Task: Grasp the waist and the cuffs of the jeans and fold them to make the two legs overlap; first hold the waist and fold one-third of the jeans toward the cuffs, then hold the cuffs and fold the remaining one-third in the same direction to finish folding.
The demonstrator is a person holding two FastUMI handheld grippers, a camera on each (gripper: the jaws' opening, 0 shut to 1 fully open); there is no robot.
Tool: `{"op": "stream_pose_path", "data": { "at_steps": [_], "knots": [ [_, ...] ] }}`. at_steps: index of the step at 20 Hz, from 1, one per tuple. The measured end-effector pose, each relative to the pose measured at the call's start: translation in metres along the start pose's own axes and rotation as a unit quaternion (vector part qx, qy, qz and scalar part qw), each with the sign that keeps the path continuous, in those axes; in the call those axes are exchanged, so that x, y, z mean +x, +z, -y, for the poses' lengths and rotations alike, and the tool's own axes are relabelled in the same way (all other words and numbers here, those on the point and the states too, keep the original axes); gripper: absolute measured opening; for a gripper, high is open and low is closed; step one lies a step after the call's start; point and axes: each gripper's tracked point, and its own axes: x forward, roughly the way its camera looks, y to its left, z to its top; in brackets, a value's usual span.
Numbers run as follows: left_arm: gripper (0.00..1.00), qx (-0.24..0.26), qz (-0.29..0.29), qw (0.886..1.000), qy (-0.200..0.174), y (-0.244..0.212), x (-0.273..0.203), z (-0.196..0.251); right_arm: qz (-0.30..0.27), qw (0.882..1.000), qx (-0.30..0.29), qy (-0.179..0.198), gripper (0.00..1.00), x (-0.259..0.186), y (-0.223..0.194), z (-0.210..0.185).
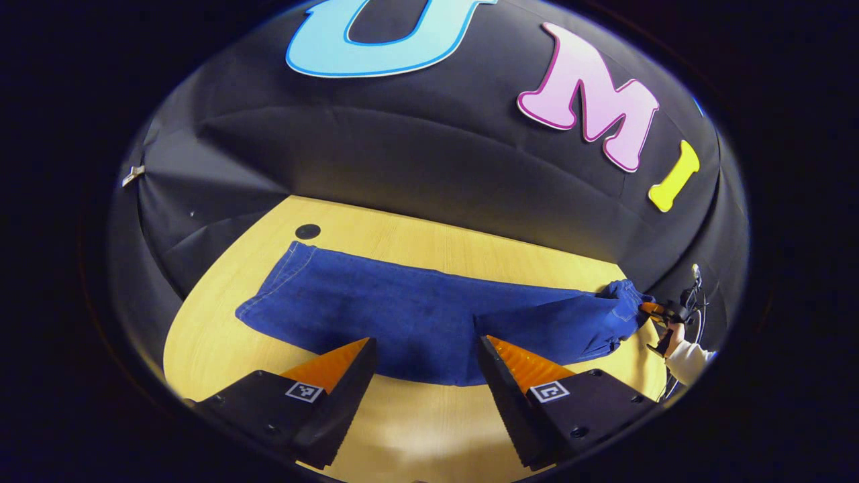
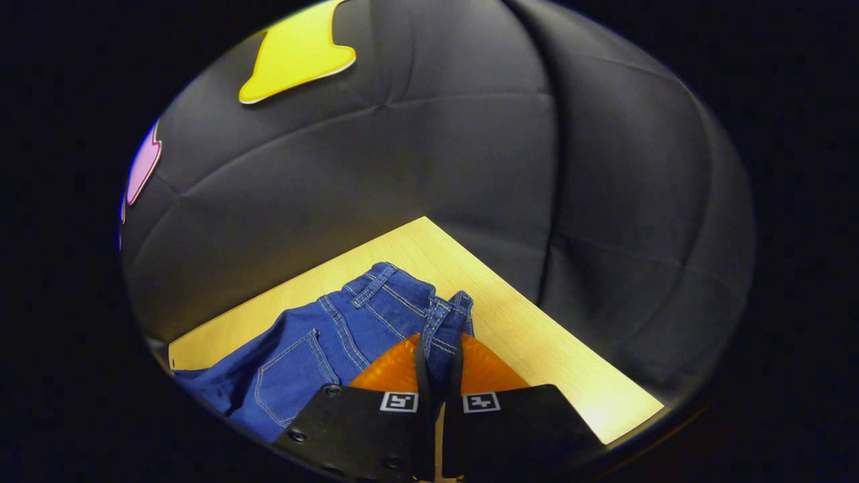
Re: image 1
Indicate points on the white cloth clip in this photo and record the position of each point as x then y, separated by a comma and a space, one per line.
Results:
133, 176

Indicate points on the black backdrop cloth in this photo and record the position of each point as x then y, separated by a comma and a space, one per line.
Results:
402, 147

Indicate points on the blue denim jeans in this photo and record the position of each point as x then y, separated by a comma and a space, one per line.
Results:
369, 302

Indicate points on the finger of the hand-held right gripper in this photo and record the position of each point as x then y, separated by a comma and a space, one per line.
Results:
651, 308

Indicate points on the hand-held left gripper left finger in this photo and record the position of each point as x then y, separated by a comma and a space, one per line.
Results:
342, 409

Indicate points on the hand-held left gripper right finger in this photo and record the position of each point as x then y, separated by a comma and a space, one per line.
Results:
503, 396

